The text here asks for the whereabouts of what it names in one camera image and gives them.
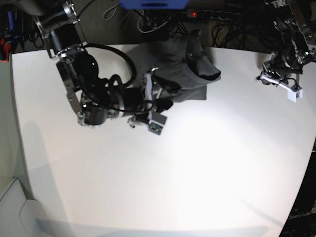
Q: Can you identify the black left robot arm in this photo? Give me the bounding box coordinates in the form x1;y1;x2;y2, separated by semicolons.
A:
256;0;316;92

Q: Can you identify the grey t-shirt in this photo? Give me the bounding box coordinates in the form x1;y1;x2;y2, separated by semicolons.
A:
127;30;221;103

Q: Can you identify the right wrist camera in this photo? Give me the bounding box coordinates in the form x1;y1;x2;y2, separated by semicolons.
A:
148;112;167;135

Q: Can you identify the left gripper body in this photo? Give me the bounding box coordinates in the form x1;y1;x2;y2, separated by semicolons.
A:
256;61;302;91

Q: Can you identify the blue tool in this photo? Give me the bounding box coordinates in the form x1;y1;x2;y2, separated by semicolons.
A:
7;11;20;43

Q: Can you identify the blue box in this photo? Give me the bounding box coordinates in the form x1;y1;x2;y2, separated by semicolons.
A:
119;0;189;9

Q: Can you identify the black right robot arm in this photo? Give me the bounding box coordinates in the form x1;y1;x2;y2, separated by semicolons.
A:
1;0;173;131

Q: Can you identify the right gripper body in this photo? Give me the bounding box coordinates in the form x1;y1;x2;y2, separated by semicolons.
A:
127;67;162;128

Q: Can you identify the black power strip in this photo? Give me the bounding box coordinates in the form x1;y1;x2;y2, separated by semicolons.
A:
186;9;241;21

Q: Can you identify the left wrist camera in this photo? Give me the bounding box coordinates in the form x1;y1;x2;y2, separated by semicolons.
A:
287;89;303;103

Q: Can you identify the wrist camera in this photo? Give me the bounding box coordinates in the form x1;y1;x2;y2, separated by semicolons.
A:
148;112;167;135
287;89;303;103

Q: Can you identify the red clamp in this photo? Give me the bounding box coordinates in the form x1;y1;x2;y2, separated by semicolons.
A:
0;38;11;63

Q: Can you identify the white cable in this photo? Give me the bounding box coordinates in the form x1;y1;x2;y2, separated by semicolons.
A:
137;14;169;34

